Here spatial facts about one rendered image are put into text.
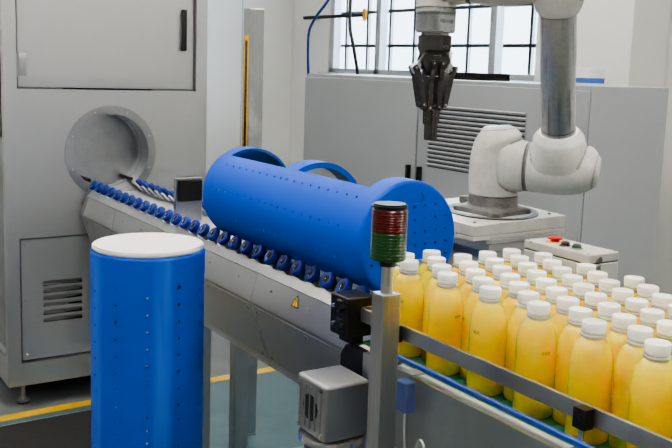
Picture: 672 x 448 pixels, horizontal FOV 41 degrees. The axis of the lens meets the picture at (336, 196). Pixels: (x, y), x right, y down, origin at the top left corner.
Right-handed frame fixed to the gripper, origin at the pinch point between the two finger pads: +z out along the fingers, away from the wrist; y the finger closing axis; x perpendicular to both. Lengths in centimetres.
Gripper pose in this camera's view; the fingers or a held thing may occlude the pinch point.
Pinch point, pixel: (430, 124)
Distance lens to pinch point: 208.5
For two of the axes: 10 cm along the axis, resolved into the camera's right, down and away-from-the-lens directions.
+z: -0.3, 9.9, 1.4
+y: 8.4, -0.5, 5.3
